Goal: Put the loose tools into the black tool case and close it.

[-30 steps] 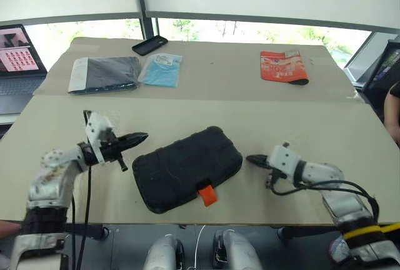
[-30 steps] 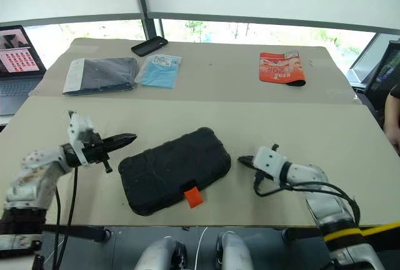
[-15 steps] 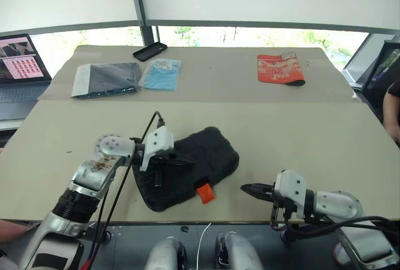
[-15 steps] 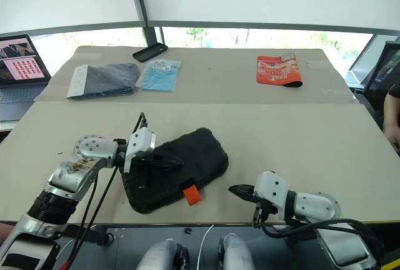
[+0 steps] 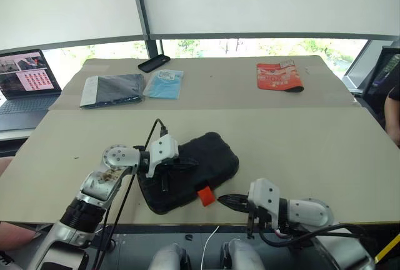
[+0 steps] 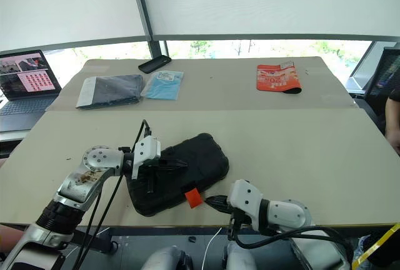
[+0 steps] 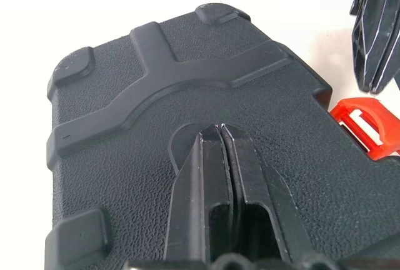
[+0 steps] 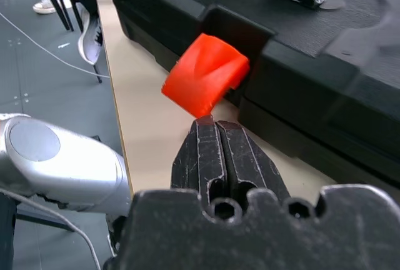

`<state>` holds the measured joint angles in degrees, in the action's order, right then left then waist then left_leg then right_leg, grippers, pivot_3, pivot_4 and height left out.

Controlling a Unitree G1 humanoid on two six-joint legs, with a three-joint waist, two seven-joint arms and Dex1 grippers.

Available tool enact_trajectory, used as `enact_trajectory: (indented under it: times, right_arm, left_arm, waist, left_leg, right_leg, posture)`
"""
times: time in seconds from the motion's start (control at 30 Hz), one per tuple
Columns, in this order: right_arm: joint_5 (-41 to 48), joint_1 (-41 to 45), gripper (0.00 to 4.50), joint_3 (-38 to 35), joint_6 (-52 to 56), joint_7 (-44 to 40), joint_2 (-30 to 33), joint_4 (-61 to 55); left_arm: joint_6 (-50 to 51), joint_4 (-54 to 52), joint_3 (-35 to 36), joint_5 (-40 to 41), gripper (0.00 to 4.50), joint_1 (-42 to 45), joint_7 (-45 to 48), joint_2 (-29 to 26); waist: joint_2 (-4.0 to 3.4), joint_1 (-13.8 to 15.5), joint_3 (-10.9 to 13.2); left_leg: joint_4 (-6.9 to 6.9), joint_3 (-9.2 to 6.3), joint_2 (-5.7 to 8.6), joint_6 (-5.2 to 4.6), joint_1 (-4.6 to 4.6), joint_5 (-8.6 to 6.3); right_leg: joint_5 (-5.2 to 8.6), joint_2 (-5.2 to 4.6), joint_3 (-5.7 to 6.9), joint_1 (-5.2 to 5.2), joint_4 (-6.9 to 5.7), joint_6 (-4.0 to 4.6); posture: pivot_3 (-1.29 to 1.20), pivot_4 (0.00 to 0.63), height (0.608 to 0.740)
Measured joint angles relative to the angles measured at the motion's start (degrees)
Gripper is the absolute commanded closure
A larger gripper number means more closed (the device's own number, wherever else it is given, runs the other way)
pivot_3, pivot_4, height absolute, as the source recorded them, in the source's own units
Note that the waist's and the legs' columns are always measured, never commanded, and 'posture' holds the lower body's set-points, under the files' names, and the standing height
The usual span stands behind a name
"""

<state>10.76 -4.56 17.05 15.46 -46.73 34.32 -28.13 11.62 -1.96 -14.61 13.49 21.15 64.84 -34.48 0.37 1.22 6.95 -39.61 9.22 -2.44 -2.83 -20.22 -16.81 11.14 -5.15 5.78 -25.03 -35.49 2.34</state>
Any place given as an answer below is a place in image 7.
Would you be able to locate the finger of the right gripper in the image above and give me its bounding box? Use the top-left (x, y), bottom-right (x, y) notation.
top-left (351, 0), bottom-right (400, 92)
top-left (371, 7), bottom-right (400, 95)

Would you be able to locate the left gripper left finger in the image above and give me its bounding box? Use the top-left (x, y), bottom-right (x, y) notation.
top-left (163, 125), bottom-right (236, 265)

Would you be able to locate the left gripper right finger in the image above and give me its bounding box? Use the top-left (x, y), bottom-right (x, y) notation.
top-left (220, 124), bottom-right (314, 264)

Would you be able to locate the black plastic tool case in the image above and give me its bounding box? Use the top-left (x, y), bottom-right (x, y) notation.
top-left (44, 1), bottom-right (400, 270)

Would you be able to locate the orange case latch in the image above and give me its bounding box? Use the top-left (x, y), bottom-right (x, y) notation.
top-left (329, 97), bottom-right (400, 162)

